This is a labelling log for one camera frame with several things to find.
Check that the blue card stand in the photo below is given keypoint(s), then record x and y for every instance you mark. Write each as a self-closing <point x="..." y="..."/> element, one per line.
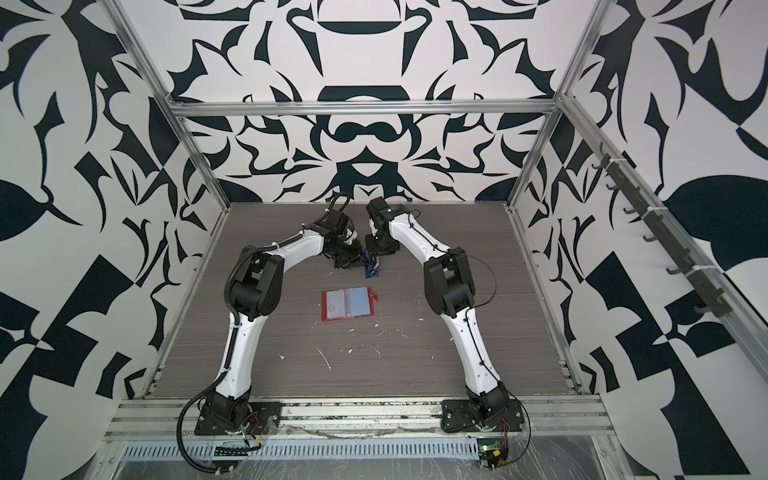
<point x="372" y="273"/>

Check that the red card holder wallet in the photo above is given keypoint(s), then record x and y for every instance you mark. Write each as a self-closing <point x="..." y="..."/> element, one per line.
<point x="347" y="303"/>

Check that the right base electronics board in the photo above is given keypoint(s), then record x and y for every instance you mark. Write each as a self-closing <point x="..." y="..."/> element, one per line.
<point x="492" y="453"/>

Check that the wall hook rail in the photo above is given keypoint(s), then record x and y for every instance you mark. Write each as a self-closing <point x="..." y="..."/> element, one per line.
<point x="659" y="220"/>

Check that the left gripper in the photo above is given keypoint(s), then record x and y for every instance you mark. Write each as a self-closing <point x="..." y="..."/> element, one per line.
<point x="359" y="250"/>

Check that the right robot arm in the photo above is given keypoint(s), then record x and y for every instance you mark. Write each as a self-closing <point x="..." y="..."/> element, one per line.
<point x="449" y="290"/>

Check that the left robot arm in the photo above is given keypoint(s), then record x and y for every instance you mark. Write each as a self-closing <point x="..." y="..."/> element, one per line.
<point x="253" y="291"/>

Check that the white vented cable duct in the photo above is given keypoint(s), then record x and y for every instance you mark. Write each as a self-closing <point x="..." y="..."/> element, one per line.
<point x="339" y="449"/>

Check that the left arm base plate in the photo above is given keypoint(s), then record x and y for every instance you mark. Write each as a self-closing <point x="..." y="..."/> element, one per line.
<point x="228" y="418"/>

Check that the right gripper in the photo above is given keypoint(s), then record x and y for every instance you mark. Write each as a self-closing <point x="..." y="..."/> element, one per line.
<point x="374" y="250"/>

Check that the aluminium front rail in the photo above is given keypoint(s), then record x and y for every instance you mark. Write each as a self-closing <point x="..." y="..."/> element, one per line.
<point x="340" y="418"/>

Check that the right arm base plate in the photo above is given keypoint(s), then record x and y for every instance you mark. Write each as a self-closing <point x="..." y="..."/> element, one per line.
<point x="469" y="416"/>

